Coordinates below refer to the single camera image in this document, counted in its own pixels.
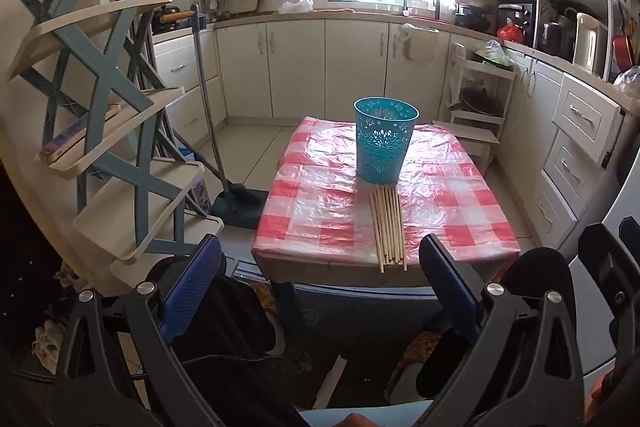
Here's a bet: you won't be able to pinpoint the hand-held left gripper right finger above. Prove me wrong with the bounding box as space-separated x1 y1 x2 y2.
419 234 586 427

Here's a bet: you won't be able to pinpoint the cream kitchen base cabinets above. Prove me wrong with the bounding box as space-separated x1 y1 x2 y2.
150 14 626 253

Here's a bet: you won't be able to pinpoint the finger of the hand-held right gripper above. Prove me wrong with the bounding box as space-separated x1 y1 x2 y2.
580 224 640 308
619 216 640 258

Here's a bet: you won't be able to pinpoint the white electric kettle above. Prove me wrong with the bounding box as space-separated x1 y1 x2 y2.
572 12 608 75

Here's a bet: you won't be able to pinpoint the floral waste bin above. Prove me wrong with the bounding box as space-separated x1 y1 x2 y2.
191 177 215 219

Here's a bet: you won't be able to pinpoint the purple flat box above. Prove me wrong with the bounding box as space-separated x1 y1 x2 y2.
40 104 123 165

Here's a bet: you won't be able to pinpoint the small white step shelf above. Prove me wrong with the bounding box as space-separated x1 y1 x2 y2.
432 44 517 175

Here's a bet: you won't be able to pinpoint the white sneakers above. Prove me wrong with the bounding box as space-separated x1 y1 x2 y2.
32 317 66 368

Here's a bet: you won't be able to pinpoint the black kettle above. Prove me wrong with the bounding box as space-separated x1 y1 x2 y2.
540 21 563 58

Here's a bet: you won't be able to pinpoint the plastic bag of greens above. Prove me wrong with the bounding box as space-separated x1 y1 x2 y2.
472 39 516 68

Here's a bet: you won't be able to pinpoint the long-handled dustpan and broom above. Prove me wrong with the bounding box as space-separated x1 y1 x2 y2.
162 4 268 228

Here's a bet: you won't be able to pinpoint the black wok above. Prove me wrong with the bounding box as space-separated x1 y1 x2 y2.
151 7 182 32

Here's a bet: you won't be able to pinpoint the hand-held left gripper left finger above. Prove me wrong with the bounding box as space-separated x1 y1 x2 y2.
52 234 227 427

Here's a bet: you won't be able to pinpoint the black pan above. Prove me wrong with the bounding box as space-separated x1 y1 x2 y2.
460 87 503 116

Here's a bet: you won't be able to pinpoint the black countertop oven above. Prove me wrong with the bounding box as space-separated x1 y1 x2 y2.
497 0 537 32

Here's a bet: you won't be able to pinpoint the red white checked plastic tablecloth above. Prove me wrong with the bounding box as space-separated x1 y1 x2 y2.
250 117 522 268

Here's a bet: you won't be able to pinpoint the clear plastic bag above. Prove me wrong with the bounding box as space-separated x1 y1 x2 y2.
612 67 640 90

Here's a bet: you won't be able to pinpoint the red pot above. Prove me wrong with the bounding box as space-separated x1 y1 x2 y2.
612 34 638 72

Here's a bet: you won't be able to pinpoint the person's black trousers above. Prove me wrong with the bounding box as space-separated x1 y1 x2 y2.
150 247 578 427

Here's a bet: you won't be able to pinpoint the cream blue tiered shelf rack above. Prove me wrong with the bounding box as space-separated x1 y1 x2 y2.
0 0 223 288

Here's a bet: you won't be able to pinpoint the red kettle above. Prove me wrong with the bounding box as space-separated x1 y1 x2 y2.
497 19 526 45

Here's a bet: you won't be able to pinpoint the white cardboard strip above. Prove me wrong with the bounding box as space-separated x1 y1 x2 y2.
312 354 347 410

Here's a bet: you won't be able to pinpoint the teal perforated plastic basket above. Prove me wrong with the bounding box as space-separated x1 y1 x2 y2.
354 97 419 185

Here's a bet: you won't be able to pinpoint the white hanging cloth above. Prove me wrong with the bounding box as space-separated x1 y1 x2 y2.
400 23 418 62

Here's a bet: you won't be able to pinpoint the row of wooden chopsticks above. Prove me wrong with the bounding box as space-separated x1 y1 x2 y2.
369 184 408 274

